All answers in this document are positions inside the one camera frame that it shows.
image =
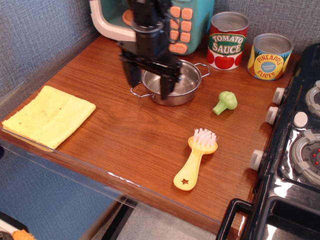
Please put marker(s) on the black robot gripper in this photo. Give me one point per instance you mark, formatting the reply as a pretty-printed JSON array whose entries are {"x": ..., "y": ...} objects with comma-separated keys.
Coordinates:
[{"x": 150, "y": 52}]

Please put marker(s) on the stainless steel pot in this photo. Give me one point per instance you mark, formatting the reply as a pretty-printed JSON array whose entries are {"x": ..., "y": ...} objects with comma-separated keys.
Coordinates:
[{"x": 183, "y": 91}]

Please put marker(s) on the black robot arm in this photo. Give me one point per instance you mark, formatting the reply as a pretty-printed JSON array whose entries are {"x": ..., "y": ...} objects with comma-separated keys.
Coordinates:
[{"x": 150, "y": 12}]

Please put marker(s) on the teal toy microwave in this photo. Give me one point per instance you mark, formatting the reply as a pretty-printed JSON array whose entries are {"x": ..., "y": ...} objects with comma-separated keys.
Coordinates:
[{"x": 192, "y": 21}]

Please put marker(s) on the green toy broccoli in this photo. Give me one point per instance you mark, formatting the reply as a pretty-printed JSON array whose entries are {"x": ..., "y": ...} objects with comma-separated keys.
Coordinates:
[{"x": 227, "y": 100}]

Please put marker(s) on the yellow dish brush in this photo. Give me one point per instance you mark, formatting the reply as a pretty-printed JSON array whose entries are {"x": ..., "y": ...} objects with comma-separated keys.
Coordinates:
[{"x": 203, "y": 142}]

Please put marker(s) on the tomato sauce can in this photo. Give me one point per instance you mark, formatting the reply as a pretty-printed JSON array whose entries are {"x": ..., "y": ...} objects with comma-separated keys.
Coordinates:
[{"x": 227, "y": 38}]

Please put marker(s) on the yellow folded cloth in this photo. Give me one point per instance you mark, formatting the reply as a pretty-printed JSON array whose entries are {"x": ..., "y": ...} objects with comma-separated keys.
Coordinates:
[{"x": 49, "y": 119}]

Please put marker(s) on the pineapple slices can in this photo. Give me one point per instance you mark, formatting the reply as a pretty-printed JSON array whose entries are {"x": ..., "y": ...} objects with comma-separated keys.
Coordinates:
[{"x": 269, "y": 56}]

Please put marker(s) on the clear acrylic barrier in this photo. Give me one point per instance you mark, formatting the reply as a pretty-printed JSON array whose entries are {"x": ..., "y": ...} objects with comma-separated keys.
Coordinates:
[{"x": 132, "y": 144}]

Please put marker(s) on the black toy stove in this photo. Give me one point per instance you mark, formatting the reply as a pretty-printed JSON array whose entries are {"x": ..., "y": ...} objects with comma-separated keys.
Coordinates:
[{"x": 286, "y": 194}]

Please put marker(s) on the orange object at corner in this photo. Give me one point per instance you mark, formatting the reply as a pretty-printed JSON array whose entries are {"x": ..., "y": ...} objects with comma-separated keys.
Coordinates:
[{"x": 22, "y": 235}]

